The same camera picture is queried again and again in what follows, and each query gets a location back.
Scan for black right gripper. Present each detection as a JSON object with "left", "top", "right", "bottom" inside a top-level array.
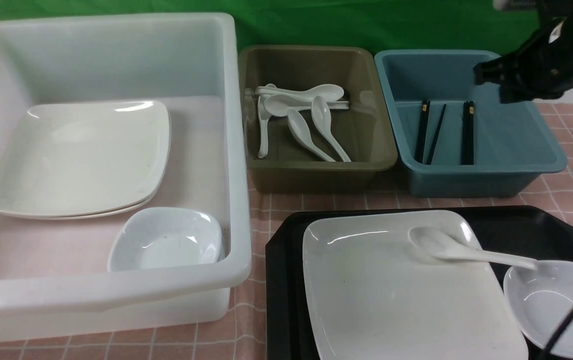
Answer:
[{"left": 472, "top": 0, "right": 573, "bottom": 104}]

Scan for white ceramic soup spoon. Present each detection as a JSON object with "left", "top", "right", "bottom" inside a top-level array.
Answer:
[{"left": 408, "top": 227, "right": 539, "bottom": 271}]

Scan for white round sauce dish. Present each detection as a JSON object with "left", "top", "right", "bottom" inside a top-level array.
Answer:
[{"left": 503, "top": 260, "right": 573, "bottom": 359}]

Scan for white square rice plate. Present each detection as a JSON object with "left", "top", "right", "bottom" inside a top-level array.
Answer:
[{"left": 302, "top": 210, "right": 529, "bottom": 360}]

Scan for upper white square plate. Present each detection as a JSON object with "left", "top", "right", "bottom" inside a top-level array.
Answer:
[{"left": 0, "top": 100, "right": 172, "bottom": 219}]

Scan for lower white square plate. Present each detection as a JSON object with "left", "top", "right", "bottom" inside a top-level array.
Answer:
[{"left": 0, "top": 193, "right": 157, "bottom": 221}]

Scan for black chopstick pair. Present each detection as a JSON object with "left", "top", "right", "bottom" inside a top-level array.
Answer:
[
  {"left": 465, "top": 101, "right": 476, "bottom": 166},
  {"left": 460, "top": 101, "right": 470, "bottom": 166}
]

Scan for black chopstick right pair left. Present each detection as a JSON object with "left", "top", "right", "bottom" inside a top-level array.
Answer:
[{"left": 460, "top": 101, "right": 470, "bottom": 166}]

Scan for pink checkered tablecloth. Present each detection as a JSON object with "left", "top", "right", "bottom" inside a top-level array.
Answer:
[{"left": 0, "top": 102, "right": 573, "bottom": 360}]

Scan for blue plastic bin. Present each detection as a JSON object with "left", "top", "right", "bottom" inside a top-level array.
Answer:
[{"left": 374, "top": 49, "right": 568, "bottom": 198}]

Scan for black chopstick slanted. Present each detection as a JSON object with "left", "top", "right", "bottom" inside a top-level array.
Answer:
[{"left": 426, "top": 104, "right": 447, "bottom": 166}]

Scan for black chopstick far left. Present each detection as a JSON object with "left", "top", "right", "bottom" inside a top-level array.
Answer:
[{"left": 414, "top": 100, "right": 431, "bottom": 164}]

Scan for large white plastic bin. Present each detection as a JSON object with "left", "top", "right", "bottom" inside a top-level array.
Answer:
[{"left": 0, "top": 13, "right": 252, "bottom": 343}]

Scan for green backdrop cloth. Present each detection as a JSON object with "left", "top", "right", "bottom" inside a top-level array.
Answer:
[{"left": 0, "top": 0, "right": 539, "bottom": 54}]

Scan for black serving tray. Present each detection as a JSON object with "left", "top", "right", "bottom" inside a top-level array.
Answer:
[{"left": 264, "top": 205, "right": 573, "bottom": 360}]

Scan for small white sauce dish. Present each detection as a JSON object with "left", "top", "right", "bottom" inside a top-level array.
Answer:
[{"left": 107, "top": 207, "right": 225, "bottom": 272}]

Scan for olive brown plastic bin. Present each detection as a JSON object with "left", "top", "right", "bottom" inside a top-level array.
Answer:
[{"left": 238, "top": 45, "right": 398, "bottom": 194}]

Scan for white spoon top horizontal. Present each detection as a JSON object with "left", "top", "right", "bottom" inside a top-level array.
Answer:
[{"left": 255, "top": 83, "right": 345, "bottom": 102}]

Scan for white spoon horizontal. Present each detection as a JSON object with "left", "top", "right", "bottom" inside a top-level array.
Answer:
[
  {"left": 263, "top": 95, "right": 350, "bottom": 117},
  {"left": 255, "top": 83, "right": 345, "bottom": 102}
]

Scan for white spoon right diagonal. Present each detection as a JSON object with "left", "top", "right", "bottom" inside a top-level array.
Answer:
[{"left": 310, "top": 95, "right": 352, "bottom": 163}]

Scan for white spoon diagonal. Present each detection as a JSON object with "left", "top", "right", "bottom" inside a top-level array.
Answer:
[
  {"left": 310, "top": 95, "right": 352, "bottom": 163},
  {"left": 287, "top": 108, "right": 336, "bottom": 162}
]

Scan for white spoon centre diagonal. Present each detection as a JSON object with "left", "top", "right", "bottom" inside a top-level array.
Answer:
[{"left": 287, "top": 108, "right": 336, "bottom": 162}]

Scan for white spoon middle horizontal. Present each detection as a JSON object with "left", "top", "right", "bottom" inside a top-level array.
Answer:
[{"left": 263, "top": 95, "right": 350, "bottom": 117}]

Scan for white spoon left vertical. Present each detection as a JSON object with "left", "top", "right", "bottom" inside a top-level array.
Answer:
[{"left": 257, "top": 94, "right": 272, "bottom": 159}]

